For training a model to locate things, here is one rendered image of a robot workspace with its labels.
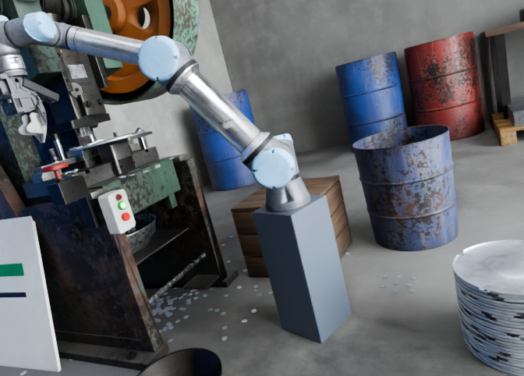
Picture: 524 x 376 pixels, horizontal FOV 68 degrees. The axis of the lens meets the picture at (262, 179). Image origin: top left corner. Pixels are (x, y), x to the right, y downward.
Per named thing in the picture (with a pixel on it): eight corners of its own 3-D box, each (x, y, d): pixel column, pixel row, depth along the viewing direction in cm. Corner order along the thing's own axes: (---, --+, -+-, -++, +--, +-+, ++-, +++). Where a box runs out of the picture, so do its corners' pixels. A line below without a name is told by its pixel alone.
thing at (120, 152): (163, 161, 154) (153, 129, 151) (139, 172, 142) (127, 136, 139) (118, 170, 166) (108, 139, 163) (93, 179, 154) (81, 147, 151)
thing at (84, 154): (113, 150, 165) (110, 140, 164) (84, 159, 152) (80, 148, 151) (99, 154, 169) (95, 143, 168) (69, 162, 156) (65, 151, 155)
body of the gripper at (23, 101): (3, 118, 113) (-13, 77, 110) (31, 114, 120) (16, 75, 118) (19, 114, 109) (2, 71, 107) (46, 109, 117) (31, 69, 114)
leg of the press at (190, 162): (238, 275, 189) (186, 91, 170) (227, 288, 179) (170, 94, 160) (108, 275, 232) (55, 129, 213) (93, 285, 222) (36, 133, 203)
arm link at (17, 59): (12, 61, 117) (28, 54, 113) (17, 76, 118) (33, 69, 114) (-14, 62, 110) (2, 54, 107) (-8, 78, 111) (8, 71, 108)
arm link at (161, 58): (303, 160, 118) (171, 30, 113) (304, 171, 104) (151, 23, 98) (276, 186, 121) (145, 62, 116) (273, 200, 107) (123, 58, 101)
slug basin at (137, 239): (177, 232, 176) (171, 211, 174) (123, 269, 147) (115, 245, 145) (124, 235, 192) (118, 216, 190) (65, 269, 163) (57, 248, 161)
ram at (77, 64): (115, 111, 158) (90, 36, 151) (84, 117, 145) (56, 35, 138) (86, 118, 166) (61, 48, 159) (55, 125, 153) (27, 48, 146)
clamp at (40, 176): (82, 168, 152) (72, 143, 150) (43, 181, 138) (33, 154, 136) (72, 170, 155) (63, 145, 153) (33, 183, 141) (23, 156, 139)
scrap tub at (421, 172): (462, 214, 195) (449, 119, 184) (465, 252, 159) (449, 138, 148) (377, 219, 214) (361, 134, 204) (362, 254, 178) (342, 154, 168)
